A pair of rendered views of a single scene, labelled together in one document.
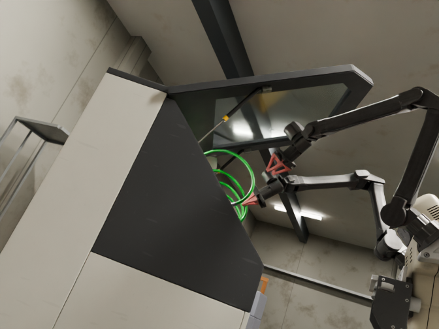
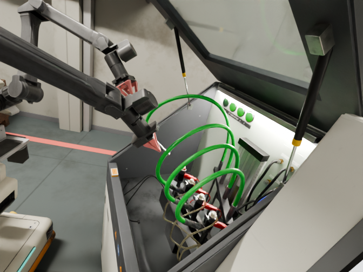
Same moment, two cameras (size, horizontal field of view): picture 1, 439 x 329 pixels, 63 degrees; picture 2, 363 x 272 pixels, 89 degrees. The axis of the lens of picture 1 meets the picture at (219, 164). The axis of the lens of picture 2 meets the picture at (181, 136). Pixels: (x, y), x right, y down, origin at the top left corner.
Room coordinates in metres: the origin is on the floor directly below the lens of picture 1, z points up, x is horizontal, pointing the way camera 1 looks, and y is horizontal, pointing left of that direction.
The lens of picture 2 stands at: (2.12, -0.46, 1.60)
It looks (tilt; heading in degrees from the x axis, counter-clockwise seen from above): 26 degrees down; 144
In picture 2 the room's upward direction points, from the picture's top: 15 degrees clockwise
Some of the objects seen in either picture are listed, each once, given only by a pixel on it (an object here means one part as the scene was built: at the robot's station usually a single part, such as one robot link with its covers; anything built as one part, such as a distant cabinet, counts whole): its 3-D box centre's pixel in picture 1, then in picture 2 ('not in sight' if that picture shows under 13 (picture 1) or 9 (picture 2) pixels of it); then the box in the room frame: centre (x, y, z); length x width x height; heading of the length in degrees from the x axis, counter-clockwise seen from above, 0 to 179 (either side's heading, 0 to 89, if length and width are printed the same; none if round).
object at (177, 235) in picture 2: not in sight; (182, 228); (1.73, -0.06, 0.91); 0.34 x 0.10 x 0.15; 175
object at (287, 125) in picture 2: not in sight; (255, 107); (1.64, 0.22, 1.43); 0.54 x 0.03 x 0.02; 175
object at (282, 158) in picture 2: not in sight; (276, 188); (1.88, 0.20, 1.20); 0.13 x 0.03 x 0.31; 175
